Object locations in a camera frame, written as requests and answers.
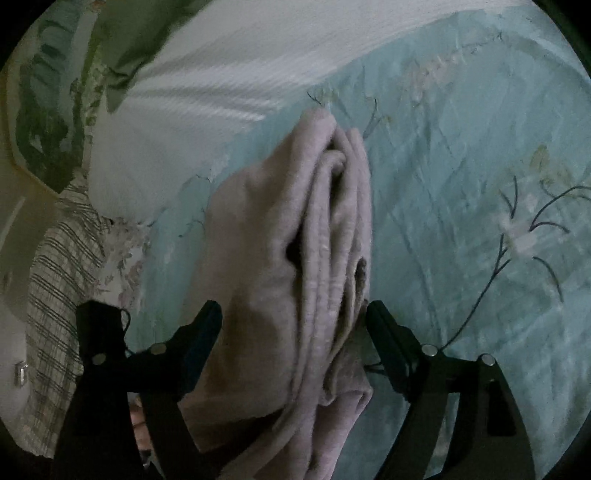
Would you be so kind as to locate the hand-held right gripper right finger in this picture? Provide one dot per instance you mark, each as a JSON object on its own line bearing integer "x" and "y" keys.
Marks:
{"x": 388, "y": 341}

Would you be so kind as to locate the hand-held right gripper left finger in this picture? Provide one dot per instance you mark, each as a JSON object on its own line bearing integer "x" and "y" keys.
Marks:
{"x": 199, "y": 344}

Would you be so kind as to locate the grey long-sleeve sweater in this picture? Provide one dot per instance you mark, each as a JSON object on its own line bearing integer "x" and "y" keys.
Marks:
{"x": 268, "y": 277}

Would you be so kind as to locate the floral print cloth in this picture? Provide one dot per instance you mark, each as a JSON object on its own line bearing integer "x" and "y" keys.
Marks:
{"x": 129, "y": 267}

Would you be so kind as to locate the plaid cloth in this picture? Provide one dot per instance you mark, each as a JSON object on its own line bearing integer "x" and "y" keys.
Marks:
{"x": 55, "y": 300}

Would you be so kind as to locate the teal floral blanket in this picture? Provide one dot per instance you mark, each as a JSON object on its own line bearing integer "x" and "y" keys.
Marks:
{"x": 461, "y": 184}

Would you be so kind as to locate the white ribbed pillow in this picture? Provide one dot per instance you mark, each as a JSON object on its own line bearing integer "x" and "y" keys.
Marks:
{"x": 207, "y": 92}

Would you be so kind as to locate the green pillow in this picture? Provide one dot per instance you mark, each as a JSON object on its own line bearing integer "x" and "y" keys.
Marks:
{"x": 138, "y": 41}

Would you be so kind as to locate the leaf print wall poster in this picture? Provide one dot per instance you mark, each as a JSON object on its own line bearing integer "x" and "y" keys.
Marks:
{"x": 37, "y": 115}

